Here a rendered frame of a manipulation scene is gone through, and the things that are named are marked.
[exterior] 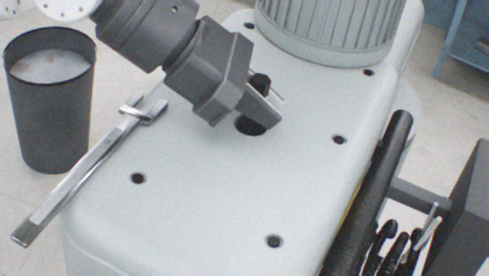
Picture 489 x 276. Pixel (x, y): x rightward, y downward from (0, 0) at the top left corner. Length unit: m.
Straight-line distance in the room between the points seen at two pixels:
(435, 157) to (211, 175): 3.26
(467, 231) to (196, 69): 0.53
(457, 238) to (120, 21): 0.62
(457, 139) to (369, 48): 3.27
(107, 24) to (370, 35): 0.35
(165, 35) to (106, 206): 0.17
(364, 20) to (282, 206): 0.28
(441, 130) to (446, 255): 3.09
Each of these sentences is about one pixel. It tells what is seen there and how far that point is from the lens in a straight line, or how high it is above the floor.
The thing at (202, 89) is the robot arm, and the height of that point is 1.96.
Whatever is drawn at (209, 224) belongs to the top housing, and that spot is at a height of 1.89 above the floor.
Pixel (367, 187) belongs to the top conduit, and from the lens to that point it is 0.78.
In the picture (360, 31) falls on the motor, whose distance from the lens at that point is 0.78.
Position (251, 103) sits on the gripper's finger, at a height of 1.93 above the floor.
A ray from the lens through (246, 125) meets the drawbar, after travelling 0.68.
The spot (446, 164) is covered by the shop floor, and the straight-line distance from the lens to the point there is 3.83.
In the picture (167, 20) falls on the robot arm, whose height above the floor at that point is 2.02.
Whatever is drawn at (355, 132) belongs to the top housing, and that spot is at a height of 1.89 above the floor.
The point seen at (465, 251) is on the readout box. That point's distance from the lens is 1.00.
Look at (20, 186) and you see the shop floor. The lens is 3.21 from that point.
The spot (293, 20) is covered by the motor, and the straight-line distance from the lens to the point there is 0.79.
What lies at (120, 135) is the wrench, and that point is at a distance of 0.64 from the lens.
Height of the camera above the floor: 2.33
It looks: 42 degrees down
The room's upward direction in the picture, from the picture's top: 12 degrees clockwise
